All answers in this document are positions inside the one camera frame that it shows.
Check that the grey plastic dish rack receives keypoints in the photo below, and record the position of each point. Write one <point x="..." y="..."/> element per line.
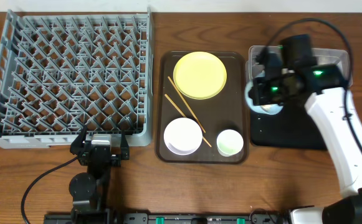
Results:
<point x="60" y="74"/>

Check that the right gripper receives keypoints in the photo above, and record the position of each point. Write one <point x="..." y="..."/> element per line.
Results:
<point x="255" y="92"/>

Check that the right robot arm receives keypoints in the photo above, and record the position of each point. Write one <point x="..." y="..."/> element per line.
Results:
<point x="328" y="100"/>

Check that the upper wooden chopstick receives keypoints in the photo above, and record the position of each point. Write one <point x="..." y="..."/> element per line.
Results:
<point x="186" y="103"/>

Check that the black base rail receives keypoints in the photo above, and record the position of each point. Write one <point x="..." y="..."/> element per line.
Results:
<point x="255" y="218"/>

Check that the white round bowl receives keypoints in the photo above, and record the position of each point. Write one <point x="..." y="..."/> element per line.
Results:
<point x="182" y="136"/>

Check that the light blue bowl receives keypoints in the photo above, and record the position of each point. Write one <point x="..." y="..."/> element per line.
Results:
<point x="262" y="109"/>

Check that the white cup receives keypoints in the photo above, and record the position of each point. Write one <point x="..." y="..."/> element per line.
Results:
<point x="229" y="142"/>

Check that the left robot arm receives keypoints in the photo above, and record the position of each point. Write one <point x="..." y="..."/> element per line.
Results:
<point x="89" y="189"/>

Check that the black waste tray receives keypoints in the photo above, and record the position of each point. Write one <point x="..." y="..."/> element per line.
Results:
<point x="291" y="128"/>

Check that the brown serving tray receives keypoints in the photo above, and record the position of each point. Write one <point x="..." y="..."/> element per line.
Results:
<point x="226" y="110"/>

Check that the yellow round plate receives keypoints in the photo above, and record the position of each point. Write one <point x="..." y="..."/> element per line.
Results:
<point x="200" y="75"/>

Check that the clear plastic bin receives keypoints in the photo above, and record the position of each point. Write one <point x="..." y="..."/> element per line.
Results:
<point x="324" y="56"/>

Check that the lower wooden chopstick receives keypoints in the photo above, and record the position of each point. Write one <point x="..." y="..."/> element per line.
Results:
<point x="183" y="115"/>

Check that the wooden chopstick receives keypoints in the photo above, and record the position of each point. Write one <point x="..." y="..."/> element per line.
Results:
<point x="183" y="115"/>
<point x="186" y="103"/>

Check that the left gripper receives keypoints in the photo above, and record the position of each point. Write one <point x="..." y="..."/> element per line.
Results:
<point x="117" y="155"/>

